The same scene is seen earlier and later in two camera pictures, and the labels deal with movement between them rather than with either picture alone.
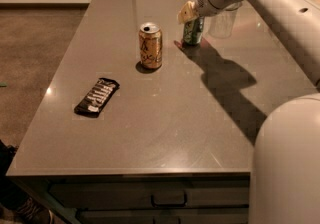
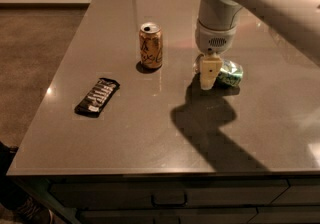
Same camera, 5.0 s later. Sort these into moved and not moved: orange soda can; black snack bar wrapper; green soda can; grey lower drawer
Moved: green soda can
Not moved: grey lower drawer; orange soda can; black snack bar wrapper
